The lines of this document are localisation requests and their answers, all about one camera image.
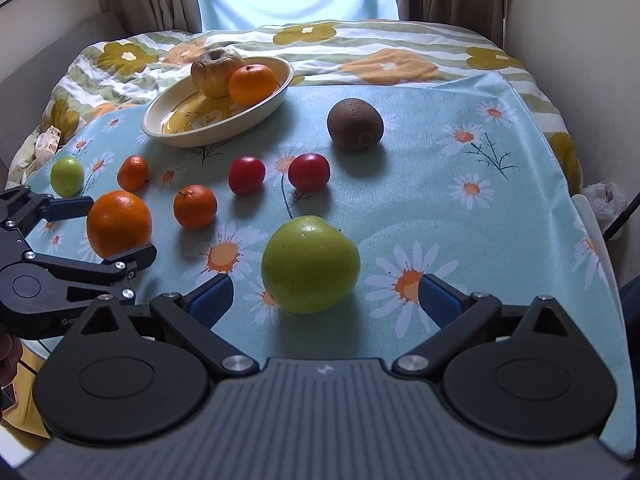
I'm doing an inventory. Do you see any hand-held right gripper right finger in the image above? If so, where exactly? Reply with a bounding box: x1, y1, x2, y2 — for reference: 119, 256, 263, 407
392, 274, 576, 378

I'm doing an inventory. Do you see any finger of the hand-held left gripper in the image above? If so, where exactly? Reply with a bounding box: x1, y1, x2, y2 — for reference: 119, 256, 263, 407
22, 244, 157, 306
0, 185, 94, 233

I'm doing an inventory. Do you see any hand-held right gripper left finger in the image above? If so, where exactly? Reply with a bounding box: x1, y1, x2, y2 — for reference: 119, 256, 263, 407
75, 274, 261, 381

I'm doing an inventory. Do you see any small green apple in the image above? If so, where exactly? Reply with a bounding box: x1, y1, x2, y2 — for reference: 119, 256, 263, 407
50, 156, 85, 197

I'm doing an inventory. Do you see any large orange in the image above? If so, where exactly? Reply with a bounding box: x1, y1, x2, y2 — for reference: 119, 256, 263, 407
86, 190, 153, 259

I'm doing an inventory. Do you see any small mandarin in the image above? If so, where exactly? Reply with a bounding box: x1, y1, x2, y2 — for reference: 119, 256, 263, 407
116, 155, 150, 192
173, 185, 218, 229

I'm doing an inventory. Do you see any large green apple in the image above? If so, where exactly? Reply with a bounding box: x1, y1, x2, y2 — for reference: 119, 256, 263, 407
261, 215, 361, 314

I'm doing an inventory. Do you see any red tomato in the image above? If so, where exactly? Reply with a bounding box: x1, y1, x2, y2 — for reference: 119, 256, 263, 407
288, 153, 331, 193
228, 156, 266, 196

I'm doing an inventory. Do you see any cream oval bowl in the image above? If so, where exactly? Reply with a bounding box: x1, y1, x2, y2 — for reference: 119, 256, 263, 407
141, 56, 296, 149

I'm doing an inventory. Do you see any brown kiwi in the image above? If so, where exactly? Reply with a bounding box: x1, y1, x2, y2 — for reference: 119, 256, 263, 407
327, 98, 385, 152

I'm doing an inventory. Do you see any person's left hand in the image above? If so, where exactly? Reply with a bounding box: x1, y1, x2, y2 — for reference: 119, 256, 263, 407
0, 335, 23, 383

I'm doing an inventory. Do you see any beige patterned packet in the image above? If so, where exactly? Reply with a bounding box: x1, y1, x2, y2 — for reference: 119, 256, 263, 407
35, 127, 62, 153

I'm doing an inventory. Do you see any light blue daisy tablecloth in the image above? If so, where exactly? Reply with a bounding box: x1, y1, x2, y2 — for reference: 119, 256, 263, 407
20, 72, 626, 461

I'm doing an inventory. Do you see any grey upholstered headboard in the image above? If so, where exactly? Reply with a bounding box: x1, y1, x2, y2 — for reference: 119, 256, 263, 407
0, 10, 126, 161

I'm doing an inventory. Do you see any white plastic bag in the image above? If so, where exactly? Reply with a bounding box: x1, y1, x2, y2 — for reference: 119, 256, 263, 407
582, 180, 628, 233

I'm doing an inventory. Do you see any wrinkled yellow-brown apple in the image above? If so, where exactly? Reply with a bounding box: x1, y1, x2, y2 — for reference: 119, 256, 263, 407
190, 47, 246, 99

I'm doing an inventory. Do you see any striped floral blanket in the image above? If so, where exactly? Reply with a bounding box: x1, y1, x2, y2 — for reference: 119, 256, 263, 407
7, 18, 583, 196

